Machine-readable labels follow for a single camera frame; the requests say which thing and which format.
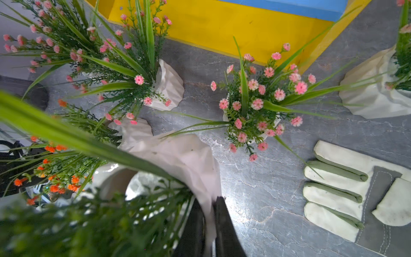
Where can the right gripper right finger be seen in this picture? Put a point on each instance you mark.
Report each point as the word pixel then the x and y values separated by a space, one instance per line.
pixel 227 243

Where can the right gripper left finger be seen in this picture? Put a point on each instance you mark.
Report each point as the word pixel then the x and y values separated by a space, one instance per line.
pixel 191 243

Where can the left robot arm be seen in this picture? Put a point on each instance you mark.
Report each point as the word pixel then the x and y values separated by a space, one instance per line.
pixel 37 97

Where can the yellow rack with coloured shelves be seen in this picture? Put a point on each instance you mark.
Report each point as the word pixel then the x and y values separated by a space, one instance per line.
pixel 233 29

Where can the pink flower pot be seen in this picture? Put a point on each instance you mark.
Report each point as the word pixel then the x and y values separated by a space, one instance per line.
pixel 120 66
pixel 258 102
pixel 381 85

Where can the white grey work glove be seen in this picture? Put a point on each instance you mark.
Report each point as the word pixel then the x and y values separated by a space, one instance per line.
pixel 359 198

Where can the pink flower pot middle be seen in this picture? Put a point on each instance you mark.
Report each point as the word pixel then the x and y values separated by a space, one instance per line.
pixel 120 66

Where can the pink flower pot far right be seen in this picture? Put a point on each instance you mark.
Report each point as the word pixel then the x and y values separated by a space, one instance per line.
pixel 381 85

